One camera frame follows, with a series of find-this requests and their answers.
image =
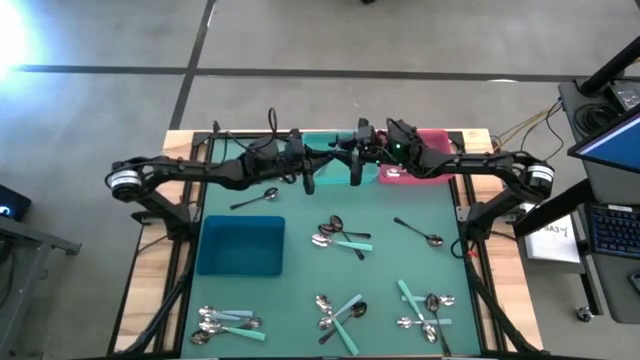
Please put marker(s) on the black device blue light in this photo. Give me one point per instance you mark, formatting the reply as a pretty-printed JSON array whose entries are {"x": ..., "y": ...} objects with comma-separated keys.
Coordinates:
[{"x": 15, "y": 200}]

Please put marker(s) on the black computer keyboard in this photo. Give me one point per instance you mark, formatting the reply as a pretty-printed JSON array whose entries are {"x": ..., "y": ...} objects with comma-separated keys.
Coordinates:
[{"x": 615, "y": 230}]

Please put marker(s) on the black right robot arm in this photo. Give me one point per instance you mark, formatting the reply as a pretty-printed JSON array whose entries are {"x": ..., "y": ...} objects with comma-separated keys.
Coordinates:
[{"x": 475, "y": 162}]

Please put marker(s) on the green table mat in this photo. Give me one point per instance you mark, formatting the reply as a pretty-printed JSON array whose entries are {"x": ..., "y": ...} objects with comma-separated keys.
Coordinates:
[{"x": 280, "y": 300}]

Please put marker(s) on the blue plastic bin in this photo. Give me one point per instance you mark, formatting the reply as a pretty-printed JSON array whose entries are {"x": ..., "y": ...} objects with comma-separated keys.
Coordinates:
[{"x": 240, "y": 245}]

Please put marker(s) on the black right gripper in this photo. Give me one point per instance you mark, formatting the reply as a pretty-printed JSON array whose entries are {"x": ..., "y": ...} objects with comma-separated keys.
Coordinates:
[{"x": 366, "y": 136}]

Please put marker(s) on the black power adapter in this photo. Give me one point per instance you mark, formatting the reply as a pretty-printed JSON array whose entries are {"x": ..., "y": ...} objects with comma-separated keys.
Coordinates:
[{"x": 625, "y": 96}]

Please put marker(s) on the black diagonal pole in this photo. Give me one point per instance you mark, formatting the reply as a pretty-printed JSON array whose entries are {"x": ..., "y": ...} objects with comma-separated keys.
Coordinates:
[{"x": 612, "y": 67}]

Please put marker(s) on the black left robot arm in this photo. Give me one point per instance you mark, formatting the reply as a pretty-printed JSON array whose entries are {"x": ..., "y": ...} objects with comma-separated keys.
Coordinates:
[{"x": 200, "y": 172}]

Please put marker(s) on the grey metal cart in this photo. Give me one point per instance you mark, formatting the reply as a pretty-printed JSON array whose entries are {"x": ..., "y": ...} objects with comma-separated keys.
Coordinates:
[{"x": 30, "y": 240}]

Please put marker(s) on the black aluminium table frame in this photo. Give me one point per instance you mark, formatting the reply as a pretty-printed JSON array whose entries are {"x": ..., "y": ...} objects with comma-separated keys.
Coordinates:
[{"x": 459, "y": 205}]

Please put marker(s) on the translucent teal plastic bin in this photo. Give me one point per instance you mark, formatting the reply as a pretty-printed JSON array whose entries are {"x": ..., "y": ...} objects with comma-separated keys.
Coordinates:
[{"x": 340, "y": 175}]

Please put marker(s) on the pink plastic bin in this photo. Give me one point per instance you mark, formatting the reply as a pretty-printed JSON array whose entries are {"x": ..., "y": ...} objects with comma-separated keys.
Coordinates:
[{"x": 442, "y": 142}]

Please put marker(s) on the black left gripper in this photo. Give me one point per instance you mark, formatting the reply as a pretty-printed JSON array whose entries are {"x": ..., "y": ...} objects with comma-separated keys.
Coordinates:
[{"x": 296, "y": 150}]

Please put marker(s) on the caster wheel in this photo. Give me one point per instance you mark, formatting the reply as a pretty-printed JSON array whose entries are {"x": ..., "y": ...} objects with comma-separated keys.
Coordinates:
[{"x": 584, "y": 315}]

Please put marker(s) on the computer monitor blue screen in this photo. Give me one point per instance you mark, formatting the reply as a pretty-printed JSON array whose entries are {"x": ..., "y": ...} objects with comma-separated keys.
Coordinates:
[{"x": 615, "y": 147}]

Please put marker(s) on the white paper sheet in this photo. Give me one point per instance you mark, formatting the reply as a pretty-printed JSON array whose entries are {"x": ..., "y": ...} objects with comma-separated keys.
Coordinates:
[{"x": 552, "y": 240}]

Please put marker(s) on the grey computer desk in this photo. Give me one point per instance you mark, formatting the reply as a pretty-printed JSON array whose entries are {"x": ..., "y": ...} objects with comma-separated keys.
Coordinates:
[{"x": 615, "y": 290}]

